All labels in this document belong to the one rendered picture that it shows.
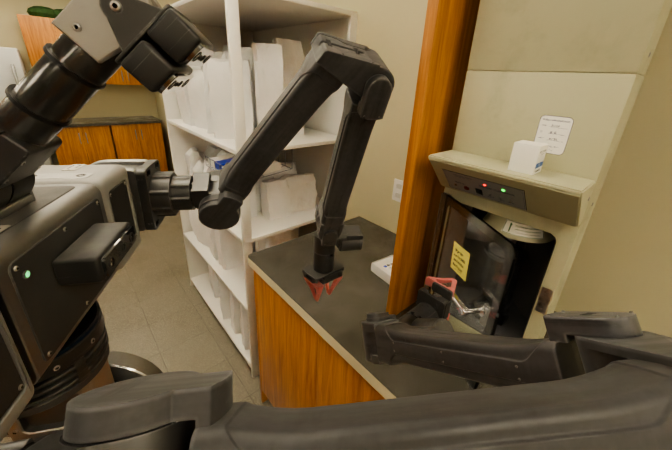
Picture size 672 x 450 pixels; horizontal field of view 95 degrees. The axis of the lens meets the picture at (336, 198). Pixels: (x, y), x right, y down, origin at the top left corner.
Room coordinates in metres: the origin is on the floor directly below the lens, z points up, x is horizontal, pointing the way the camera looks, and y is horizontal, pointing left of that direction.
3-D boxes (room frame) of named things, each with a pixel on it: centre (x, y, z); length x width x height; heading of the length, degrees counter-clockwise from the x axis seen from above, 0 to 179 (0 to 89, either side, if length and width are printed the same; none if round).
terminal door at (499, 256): (0.67, -0.33, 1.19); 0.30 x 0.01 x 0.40; 9
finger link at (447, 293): (0.58, -0.25, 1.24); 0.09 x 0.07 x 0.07; 132
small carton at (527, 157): (0.65, -0.40, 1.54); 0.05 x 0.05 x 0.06; 43
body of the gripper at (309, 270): (0.72, 0.02, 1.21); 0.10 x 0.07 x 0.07; 132
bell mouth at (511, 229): (0.77, -0.50, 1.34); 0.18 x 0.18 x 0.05
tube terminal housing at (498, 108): (0.80, -0.51, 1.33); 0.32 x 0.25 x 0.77; 42
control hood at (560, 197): (0.68, -0.37, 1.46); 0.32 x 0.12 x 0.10; 42
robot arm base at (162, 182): (0.56, 0.32, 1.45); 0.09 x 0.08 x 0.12; 14
